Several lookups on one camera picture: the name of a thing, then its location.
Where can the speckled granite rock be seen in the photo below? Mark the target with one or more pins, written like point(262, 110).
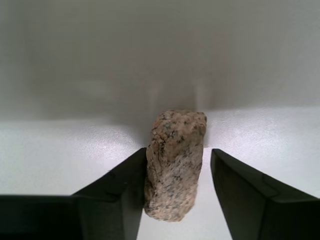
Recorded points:
point(175, 162)

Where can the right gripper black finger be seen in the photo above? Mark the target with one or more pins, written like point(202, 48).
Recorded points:
point(100, 215)
point(262, 215)

